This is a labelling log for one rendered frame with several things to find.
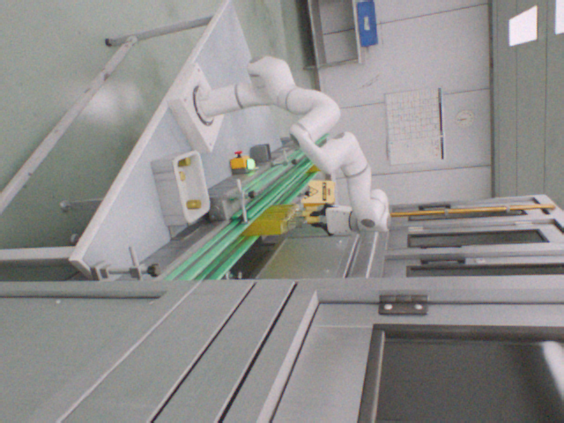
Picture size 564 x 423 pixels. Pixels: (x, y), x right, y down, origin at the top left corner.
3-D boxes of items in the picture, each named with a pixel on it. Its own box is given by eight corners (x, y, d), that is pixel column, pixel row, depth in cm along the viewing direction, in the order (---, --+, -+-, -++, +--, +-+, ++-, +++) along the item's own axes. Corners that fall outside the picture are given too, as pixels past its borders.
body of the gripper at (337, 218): (360, 230, 160) (334, 228, 166) (358, 204, 157) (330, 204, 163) (353, 237, 154) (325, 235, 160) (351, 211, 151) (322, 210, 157)
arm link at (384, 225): (380, 205, 140) (387, 186, 145) (350, 204, 146) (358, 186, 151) (389, 236, 149) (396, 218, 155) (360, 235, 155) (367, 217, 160)
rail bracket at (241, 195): (227, 226, 159) (258, 224, 155) (218, 181, 154) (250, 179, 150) (230, 223, 161) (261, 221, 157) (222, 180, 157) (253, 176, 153)
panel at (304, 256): (186, 368, 109) (315, 376, 98) (183, 359, 108) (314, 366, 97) (283, 241, 190) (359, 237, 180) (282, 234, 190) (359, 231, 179)
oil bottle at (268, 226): (236, 236, 167) (288, 234, 160) (233, 223, 166) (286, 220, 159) (241, 232, 172) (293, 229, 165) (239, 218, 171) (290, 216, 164)
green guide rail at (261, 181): (227, 200, 160) (247, 198, 158) (227, 197, 160) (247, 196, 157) (320, 135, 319) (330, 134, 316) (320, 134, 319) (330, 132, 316)
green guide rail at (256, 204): (231, 218, 162) (250, 218, 160) (231, 216, 162) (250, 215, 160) (321, 144, 321) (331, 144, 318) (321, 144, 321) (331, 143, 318)
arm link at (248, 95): (243, 115, 158) (284, 106, 152) (229, 84, 150) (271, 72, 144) (248, 103, 165) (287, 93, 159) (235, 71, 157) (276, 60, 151)
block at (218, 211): (209, 222, 160) (226, 220, 158) (204, 197, 158) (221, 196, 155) (213, 218, 163) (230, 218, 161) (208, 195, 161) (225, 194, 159)
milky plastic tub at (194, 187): (166, 226, 144) (189, 225, 141) (151, 160, 137) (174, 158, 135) (190, 211, 160) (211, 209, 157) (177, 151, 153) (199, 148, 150)
